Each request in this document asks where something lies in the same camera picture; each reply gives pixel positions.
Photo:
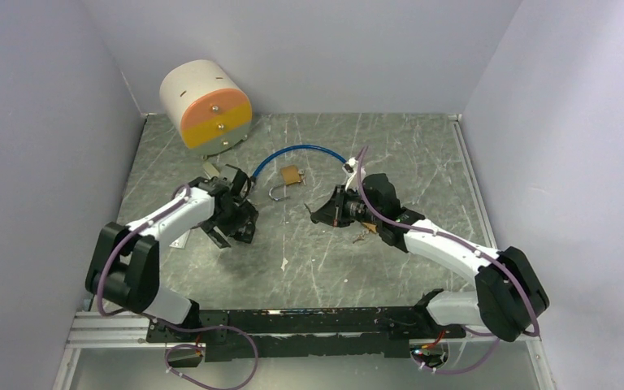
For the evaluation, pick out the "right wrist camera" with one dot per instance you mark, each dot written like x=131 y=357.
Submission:
x=351 y=171

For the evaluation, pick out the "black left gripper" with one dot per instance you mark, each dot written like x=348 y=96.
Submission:
x=244 y=213

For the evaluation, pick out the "beige cylinder drawer box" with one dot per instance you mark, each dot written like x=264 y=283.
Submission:
x=208 y=110

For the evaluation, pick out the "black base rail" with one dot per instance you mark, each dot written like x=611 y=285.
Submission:
x=391 y=331

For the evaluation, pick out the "plastic packaging card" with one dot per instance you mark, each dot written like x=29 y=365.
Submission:
x=180 y=242

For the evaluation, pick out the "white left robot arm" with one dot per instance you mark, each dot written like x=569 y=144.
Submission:
x=125 y=266

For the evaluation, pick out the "long shackle brass padlock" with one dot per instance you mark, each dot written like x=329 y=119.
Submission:
x=370 y=227

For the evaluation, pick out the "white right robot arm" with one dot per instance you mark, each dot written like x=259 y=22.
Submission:
x=508 y=296

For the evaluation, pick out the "black padlock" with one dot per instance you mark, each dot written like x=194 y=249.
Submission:
x=245 y=234

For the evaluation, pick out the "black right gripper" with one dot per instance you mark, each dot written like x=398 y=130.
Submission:
x=332 y=213

